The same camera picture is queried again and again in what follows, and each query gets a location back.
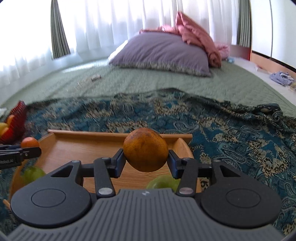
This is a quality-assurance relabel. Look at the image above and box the purple pillow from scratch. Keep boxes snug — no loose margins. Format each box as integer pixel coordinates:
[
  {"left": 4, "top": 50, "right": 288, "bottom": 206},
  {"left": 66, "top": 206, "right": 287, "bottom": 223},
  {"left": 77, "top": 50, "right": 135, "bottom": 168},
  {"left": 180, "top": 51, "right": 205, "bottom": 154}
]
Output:
[{"left": 109, "top": 32, "right": 211, "bottom": 77}]

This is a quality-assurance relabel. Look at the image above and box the white cable on bed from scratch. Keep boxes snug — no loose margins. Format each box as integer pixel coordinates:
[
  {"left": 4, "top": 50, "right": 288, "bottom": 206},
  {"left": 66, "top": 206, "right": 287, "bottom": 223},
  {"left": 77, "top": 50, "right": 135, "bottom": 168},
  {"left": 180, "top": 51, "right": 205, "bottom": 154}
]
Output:
[{"left": 76, "top": 74, "right": 102, "bottom": 88}]

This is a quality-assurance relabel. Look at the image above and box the small mandarin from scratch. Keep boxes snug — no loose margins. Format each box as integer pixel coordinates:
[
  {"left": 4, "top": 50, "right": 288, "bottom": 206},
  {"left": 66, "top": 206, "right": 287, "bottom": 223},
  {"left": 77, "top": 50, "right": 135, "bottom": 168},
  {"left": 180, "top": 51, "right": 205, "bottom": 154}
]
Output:
[{"left": 21, "top": 137, "right": 40, "bottom": 148}]

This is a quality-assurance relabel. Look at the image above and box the yellow fruit in bowl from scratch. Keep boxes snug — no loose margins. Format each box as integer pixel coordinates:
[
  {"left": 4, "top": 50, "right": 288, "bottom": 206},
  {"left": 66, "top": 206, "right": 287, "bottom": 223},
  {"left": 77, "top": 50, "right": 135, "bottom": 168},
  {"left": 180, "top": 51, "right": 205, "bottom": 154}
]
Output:
[{"left": 0, "top": 123, "right": 9, "bottom": 136}]

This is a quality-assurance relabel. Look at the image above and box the wooden bed frame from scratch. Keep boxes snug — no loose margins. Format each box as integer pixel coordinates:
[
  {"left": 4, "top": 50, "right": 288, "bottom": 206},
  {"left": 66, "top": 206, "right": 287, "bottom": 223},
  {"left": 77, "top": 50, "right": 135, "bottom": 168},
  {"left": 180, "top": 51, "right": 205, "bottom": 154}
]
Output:
[{"left": 230, "top": 45, "right": 295, "bottom": 78}]

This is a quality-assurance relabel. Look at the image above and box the pink crumpled blanket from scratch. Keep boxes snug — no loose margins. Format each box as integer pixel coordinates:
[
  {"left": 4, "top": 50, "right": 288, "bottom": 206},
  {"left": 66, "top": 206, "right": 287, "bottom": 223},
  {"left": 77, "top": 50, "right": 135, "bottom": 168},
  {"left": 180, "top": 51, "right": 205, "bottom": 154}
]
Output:
[{"left": 140, "top": 11, "right": 230, "bottom": 68}]

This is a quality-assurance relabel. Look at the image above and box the orange fruit in bowl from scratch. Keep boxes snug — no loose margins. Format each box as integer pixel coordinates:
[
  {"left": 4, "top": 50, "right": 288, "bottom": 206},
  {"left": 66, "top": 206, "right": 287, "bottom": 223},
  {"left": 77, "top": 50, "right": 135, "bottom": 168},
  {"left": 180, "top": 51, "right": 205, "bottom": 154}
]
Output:
[{"left": 6, "top": 114, "right": 15, "bottom": 126}]

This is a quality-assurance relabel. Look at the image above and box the green apple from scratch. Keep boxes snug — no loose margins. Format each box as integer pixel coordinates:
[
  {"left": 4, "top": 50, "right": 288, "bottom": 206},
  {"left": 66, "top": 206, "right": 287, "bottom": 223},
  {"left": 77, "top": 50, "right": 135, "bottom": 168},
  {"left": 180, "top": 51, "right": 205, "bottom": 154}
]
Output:
[
  {"left": 146, "top": 175, "right": 180, "bottom": 192},
  {"left": 22, "top": 166, "right": 46, "bottom": 185}
]

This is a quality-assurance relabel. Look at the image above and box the left green curtain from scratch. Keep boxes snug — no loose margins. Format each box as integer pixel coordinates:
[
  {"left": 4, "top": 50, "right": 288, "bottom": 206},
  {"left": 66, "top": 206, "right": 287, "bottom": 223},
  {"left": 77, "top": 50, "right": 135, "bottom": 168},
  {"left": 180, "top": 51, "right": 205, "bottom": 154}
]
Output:
[{"left": 50, "top": 0, "right": 70, "bottom": 59}]

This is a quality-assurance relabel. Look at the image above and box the right green curtain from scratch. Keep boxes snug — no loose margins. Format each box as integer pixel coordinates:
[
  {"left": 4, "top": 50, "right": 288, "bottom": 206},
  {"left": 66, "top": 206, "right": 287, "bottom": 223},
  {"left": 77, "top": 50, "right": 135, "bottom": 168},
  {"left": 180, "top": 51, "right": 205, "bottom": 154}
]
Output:
[{"left": 237, "top": 0, "right": 252, "bottom": 48}]

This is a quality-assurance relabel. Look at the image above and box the wooden serving tray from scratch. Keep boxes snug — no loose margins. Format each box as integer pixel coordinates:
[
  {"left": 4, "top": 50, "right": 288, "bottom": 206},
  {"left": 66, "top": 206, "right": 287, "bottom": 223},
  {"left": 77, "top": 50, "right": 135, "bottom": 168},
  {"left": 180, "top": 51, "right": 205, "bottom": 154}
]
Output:
[{"left": 3, "top": 130, "right": 193, "bottom": 209}]

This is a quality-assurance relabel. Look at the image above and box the large brownish orange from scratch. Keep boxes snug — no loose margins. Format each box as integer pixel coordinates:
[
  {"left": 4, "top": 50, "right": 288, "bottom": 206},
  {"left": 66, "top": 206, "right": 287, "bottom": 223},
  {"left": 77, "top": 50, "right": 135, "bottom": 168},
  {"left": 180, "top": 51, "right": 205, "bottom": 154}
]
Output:
[{"left": 123, "top": 128, "right": 169, "bottom": 172}]

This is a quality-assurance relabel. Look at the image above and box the green curtain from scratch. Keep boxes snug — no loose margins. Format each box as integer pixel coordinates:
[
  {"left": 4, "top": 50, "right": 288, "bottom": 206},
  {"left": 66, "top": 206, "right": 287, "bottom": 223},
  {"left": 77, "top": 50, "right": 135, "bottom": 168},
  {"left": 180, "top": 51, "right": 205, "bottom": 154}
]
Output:
[
  {"left": 50, "top": 0, "right": 70, "bottom": 59},
  {"left": 237, "top": 0, "right": 252, "bottom": 48}
]

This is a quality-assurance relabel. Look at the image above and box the red glass fruit bowl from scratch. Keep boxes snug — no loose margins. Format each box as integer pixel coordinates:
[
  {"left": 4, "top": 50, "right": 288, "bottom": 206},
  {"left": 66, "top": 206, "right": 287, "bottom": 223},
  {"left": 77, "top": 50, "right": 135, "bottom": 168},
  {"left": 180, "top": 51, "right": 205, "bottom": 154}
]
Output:
[{"left": 1, "top": 100, "right": 27, "bottom": 145}]

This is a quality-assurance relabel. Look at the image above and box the white sheer curtain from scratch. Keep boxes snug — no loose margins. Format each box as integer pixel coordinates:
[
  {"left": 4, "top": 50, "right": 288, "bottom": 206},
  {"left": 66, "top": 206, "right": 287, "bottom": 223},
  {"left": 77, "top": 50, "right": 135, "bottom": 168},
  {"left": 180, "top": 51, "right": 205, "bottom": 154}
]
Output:
[{"left": 1, "top": 1, "right": 239, "bottom": 86}]

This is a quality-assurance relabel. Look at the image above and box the lilac crumpled cloth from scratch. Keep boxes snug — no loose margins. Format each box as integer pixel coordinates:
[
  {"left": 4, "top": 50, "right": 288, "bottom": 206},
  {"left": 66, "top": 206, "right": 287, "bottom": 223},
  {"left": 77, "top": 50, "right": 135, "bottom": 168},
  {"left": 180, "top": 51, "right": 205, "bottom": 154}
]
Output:
[{"left": 269, "top": 71, "right": 294, "bottom": 86}]

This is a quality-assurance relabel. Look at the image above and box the green quilted bedspread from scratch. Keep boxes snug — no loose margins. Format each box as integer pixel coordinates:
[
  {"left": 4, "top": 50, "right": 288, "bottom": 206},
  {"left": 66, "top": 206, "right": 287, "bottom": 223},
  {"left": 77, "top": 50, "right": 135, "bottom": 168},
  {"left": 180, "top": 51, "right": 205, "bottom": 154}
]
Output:
[{"left": 1, "top": 58, "right": 295, "bottom": 117}]

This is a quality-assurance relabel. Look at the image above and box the blue paisley blanket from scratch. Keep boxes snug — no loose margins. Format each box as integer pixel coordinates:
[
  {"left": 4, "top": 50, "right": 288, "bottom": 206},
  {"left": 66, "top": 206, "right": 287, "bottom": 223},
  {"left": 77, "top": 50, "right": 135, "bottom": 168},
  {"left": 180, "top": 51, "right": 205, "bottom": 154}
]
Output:
[{"left": 0, "top": 89, "right": 296, "bottom": 237}]

